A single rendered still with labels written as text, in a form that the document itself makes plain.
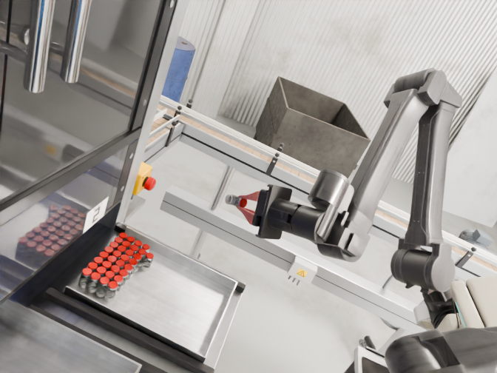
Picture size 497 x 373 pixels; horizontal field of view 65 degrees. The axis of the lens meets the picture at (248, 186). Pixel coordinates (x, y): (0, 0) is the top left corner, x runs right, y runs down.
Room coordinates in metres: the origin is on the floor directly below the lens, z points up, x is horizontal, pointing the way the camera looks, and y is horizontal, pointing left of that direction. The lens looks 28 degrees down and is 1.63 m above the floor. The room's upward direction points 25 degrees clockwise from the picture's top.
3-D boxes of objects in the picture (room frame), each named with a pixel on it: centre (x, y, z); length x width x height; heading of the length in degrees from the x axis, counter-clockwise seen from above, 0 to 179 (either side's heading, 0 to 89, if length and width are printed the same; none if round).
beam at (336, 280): (1.63, -0.44, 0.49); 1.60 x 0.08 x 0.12; 88
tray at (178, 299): (0.70, 0.09, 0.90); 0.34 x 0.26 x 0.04; 88
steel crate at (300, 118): (3.82, -0.30, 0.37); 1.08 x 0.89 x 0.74; 16
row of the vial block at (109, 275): (0.70, 0.20, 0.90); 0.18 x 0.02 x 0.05; 178
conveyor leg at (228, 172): (1.65, 0.11, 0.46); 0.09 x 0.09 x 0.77; 88
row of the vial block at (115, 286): (0.70, 0.18, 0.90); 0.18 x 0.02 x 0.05; 177
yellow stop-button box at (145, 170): (0.95, 0.31, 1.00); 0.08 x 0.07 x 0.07; 88
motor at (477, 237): (1.81, -1.17, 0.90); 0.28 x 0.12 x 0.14; 178
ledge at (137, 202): (0.97, 0.36, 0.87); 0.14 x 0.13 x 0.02; 88
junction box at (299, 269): (1.57, -0.41, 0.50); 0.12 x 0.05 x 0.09; 88
